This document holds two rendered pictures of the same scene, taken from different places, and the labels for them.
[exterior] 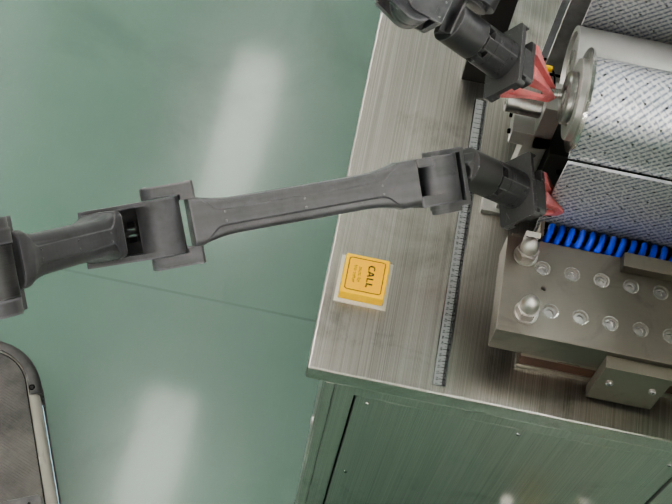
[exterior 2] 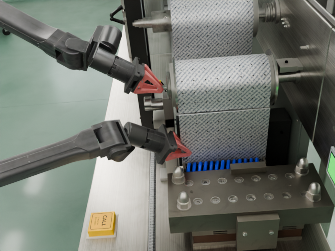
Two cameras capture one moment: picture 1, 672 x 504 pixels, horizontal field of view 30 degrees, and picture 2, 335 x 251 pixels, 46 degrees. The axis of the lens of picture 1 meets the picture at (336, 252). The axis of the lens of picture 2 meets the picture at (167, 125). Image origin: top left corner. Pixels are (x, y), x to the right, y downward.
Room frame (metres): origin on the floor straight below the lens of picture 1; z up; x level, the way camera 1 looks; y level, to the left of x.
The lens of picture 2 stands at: (0.18, -0.29, 1.75)
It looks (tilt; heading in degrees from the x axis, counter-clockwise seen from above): 35 degrees down; 2
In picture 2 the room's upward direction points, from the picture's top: 6 degrees counter-clockwise
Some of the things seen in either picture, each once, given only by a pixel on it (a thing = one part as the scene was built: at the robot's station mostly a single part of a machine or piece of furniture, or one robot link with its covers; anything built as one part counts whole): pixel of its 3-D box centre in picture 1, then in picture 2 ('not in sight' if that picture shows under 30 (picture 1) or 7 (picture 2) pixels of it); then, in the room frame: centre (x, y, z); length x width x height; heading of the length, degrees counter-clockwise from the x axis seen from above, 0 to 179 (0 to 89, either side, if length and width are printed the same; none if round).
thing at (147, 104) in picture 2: (513, 99); (148, 103); (1.12, -0.21, 1.18); 0.04 x 0.02 x 0.04; 0
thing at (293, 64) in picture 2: not in sight; (288, 63); (1.09, -0.58, 1.28); 0.06 x 0.05 x 0.02; 90
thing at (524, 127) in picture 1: (519, 152); (165, 137); (1.12, -0.24, 1.05); 0.06 x 0.05 x 0.31; 90
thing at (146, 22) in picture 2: not in sight; (142, 23); (1.34, -0.20, 1.33); 0.06 x 0.03 x 0.03; 90
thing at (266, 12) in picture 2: not in sight; (265, 12); (1.34, -0.58, 1.33); 0.07 x 0.07 x 0.07; 0
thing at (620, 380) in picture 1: (628, 384); (256, 233); (0.82, -0.46, 0.96); 0.10 x 0.03 x 0.11; 90
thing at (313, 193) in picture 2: not in sight; (314, 189); (0.86, -0.61, 1.05); 0.04 x 0.04 x 0.04
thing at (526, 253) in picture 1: (529, 248); (178, 173); (0.96, -0.28, 1.05); 0.04 x 0.04 x 0.04
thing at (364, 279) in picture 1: (364, 279); (101, 223); (0.93, -0.05, 0.91); 0.07 x 0.07 x 0.02; 0
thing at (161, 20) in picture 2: not in sight; (161, 21); (1.34, -0.26, 1.33); 0.06 x 0.06 x 0.06; 0
